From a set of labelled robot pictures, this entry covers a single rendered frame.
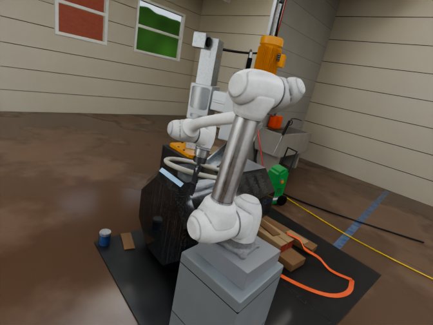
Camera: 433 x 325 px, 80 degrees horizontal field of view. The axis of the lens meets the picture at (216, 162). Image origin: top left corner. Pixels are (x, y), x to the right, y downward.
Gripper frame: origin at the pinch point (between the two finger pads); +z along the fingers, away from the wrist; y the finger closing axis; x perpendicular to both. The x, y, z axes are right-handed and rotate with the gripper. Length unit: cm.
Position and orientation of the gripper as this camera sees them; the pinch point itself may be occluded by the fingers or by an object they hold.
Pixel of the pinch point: (192, 189)
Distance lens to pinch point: 155.7
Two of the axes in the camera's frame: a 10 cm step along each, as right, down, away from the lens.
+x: -9.6, -2.7, 0.3
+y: 0.7, -1.1, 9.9
